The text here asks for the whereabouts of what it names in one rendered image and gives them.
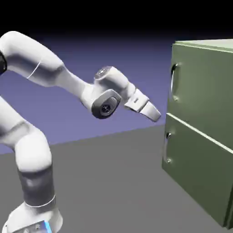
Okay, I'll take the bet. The short curved metal handle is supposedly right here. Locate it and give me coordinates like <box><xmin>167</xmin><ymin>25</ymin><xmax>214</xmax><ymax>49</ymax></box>
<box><xmin>164</xmin><ymin>132</ymin><xmax>172</xmax><ymax>164</ymax></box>

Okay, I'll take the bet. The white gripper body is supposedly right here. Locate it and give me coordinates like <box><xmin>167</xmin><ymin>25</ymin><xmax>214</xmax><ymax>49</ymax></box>
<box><xmin>140</xmin><ymin>101</ymin><xmax>162</xmax><ymax>122</ymax></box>

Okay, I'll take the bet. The green painted cabinet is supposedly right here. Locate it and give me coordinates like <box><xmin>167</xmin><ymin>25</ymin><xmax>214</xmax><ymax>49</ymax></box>
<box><xmin>162</xmin><ymin>39</ymin><xmax>233</xmax><ymax>230</ymax></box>

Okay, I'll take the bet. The tall green cabinet door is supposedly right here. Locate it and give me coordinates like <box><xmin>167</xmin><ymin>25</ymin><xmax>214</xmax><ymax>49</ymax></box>
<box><xmin>166</xmin><ymin>43</ymin><xmax>233</xmax><ymax>152</ymax></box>

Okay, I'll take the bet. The long curved metal handle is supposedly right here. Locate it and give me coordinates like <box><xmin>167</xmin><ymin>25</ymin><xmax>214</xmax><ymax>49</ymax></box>
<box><xmin>170</xmin><ymin>62</ymin><xmax>181</xmax><ymax>102</ymax></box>

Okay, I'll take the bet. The short green cabinet door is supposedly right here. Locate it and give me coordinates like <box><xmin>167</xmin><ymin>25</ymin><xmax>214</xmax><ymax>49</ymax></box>
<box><xmin>162</xmin><ymin>112</ymin><xmax>233</xmax><ymax>228</ymax></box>

